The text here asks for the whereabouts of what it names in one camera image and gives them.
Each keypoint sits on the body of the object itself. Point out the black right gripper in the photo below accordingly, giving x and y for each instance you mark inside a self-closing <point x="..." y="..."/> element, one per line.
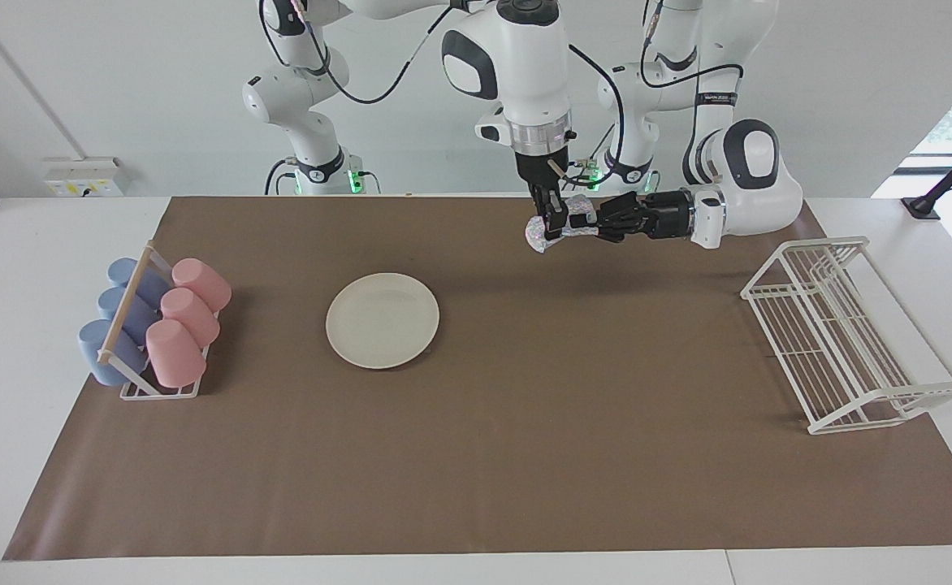
<point x="539" y="169"/>

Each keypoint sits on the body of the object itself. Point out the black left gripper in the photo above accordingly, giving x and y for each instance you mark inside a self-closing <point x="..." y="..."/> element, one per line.
<point x="669" y="216"/>

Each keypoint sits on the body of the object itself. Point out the clear plastic bag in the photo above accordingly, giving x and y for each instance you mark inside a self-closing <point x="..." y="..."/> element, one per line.
<point x="535" y="236"/>

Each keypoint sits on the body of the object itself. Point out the cream round plate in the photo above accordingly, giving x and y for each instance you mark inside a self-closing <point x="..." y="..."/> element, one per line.
<point x="382" y="321"/>

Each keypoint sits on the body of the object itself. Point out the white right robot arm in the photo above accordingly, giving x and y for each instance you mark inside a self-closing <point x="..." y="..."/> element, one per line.
<point x="525" y="73"/>

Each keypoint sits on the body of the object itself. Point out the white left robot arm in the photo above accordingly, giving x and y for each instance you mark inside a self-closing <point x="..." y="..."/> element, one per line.
<point x="756" y="187"/>

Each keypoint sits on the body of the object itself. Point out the brown table mat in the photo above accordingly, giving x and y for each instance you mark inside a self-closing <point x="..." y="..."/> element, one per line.
<point x="525" y="455"/>

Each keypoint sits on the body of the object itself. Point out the pink plastic cup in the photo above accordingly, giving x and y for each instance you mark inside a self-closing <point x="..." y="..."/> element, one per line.
<point x="192" y="315"/>
<point x="175" y="357"/>
<point x="204" y="283"/>

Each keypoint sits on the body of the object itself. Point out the blue plastic cup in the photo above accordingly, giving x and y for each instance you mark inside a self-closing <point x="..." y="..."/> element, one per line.
<point x="121" y="270"/>
<point x="98" y="357"/>
<point x="114" y="301"/>

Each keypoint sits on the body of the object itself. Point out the cup rack with wooden bar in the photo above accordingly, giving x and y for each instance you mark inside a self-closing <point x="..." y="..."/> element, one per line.
<point x="125" y="321"/>

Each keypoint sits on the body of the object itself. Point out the white wall outlet box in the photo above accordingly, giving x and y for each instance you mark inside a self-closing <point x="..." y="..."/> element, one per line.
<point x="86" y="177"/>

